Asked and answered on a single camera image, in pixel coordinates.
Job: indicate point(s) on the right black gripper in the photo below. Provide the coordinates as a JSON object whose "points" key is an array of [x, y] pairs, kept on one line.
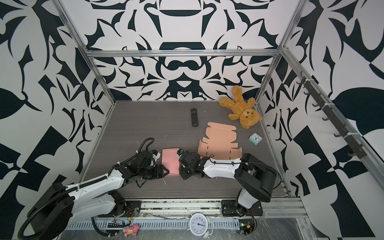
{"points": [[181, 171]]}

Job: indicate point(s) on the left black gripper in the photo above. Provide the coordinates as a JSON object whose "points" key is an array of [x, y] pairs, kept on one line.
{"points": [[159, 172]]}

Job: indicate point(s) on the pink paper box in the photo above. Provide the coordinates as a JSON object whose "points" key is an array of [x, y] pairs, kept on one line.
{"points": [[170, 160]]}

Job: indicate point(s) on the peach paper box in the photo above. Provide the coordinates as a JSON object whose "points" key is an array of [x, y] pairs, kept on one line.
{"points": [[220, 142]]}

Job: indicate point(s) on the black tv remote control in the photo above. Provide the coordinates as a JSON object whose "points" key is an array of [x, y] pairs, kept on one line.
{"points": [[194, 117]]}

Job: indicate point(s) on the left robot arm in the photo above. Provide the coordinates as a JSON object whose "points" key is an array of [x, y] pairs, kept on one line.
{"points": [[62, 206]]}

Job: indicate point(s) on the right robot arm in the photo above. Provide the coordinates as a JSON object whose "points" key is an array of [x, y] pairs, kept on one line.
{"points": [[256, 178]]}

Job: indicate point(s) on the green circuit board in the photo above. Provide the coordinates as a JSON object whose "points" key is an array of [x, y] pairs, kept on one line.
{"points": [[119, 224]]}

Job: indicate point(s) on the white round table clock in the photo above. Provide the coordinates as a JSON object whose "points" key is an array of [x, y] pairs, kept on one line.
{"points": [[201, 225]]}

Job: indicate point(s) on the small pink toy figure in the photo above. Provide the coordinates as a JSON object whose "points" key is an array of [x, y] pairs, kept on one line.
{"points": [[132, 230]]}

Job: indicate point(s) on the small green alarm clock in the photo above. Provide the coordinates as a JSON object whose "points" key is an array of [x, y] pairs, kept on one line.
{"points": [[255, 139]]}

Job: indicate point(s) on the brown teddy bear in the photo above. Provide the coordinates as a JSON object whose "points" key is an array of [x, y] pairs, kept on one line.
{"points": [[241, 110]]}

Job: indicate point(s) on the black electronics module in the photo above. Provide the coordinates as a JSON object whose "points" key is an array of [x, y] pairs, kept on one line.
{"points": [[247, 226]]}

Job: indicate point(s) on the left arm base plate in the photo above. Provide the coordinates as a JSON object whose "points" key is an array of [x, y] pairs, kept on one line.
{"points": [[128, 209]]}

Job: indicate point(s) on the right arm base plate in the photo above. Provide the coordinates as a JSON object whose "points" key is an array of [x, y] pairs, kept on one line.
{"points": [[231, 208]]}

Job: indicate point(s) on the black wall hook rack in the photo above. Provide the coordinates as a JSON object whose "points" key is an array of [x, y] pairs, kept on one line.
{"points": [[334, 115]]}

